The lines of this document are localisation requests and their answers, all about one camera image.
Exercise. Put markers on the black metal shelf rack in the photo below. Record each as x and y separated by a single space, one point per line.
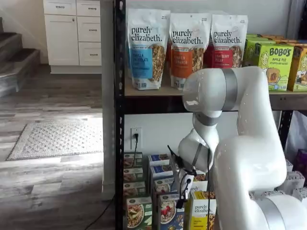
119 72

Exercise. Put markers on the white wall outlet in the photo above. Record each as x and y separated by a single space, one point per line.
140 143

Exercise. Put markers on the yellow Purely Elizabeth box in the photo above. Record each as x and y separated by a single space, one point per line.
199 213
199 177
196 187

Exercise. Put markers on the blue Purely Elizabeth granola bag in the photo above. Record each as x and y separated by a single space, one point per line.
146 36

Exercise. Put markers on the white kitchen cabinet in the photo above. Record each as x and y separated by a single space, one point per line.
62 36

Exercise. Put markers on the purple box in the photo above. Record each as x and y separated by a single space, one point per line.
301 163

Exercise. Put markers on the wooden shelf board with bags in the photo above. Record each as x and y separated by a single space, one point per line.
153 92

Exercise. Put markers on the grey carpeted staircase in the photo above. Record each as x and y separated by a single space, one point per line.
14 60

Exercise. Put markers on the grey patterned floor rug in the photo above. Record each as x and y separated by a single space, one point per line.
60 139

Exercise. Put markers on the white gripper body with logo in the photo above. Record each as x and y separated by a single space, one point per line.
188 187

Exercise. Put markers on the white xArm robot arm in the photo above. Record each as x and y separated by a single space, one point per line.
239 155

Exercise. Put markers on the green Bobo's apple pie box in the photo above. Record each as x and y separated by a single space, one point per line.
259 38
278 62

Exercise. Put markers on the green Nature's Path oatmeal box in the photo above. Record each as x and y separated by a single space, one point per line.
130 160
139 215
134 189
133 174

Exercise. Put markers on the red Purely Elizabeth granola bag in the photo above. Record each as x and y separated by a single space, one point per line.
227 36
207 57

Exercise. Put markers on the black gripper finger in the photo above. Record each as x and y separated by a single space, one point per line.
180 203

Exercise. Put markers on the white patterned pantry box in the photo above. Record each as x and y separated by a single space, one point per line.
299 194
289 165
296 179

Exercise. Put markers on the dark hanging fabric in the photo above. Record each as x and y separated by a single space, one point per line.
299 19

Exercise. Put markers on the orange Purely Elizabeth granola bag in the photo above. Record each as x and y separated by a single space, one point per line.
189 36
168 52

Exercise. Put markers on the white plastic bag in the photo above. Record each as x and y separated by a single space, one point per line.
297 134

